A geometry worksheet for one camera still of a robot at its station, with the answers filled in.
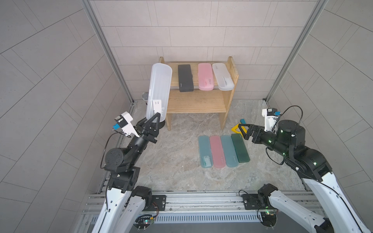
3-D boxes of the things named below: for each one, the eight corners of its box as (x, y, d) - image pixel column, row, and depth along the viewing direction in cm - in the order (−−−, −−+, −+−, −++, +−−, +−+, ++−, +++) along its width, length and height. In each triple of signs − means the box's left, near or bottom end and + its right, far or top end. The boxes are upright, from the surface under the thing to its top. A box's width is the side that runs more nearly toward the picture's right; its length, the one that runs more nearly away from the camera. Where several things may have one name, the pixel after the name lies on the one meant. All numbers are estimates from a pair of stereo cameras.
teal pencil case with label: (201, 168, 85) (201, 167, 83) (197, 137, 98) (198, 135, 96) (213, 167, 85) (213, 166, 83) (208, 136, 98) (208, 135, 96)
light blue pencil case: (226, 167, 85) (227, 166, 83) (219, 137, 98) (220, 135, 96) (239, 166, 85) (240, 165, 84) (230, 136, 99) (231, 134, 97)
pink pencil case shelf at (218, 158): (214, 168, 84) (214, 167, 83) (209, 137, 98) (209, 135, 96) (225, 167, 85) (226, 166, 83) (219, 136, 98) (219, 135, 97)
